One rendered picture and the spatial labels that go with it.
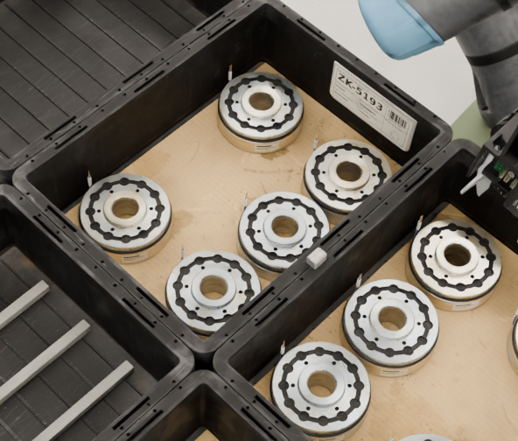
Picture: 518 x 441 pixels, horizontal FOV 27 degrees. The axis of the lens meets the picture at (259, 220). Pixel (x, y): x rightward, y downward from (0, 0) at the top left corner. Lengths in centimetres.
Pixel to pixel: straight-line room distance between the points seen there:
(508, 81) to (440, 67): 26
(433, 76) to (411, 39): 69
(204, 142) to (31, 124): 21
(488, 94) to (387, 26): 50
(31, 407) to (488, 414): 47
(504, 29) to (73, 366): 63
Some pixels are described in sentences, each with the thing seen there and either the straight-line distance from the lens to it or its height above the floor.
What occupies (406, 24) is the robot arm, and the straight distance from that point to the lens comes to 91.
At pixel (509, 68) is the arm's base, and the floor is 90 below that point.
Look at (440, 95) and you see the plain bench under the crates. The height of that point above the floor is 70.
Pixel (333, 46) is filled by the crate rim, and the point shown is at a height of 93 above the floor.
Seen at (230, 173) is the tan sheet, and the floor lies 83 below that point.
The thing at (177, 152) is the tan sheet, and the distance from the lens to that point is 131.
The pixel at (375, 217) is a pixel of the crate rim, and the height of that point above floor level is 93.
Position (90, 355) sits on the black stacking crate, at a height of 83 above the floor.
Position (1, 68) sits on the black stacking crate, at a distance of 142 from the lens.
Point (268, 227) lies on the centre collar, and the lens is 121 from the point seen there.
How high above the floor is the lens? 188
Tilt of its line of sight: 57 degrees down
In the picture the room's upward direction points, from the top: 5 degrees clockwise
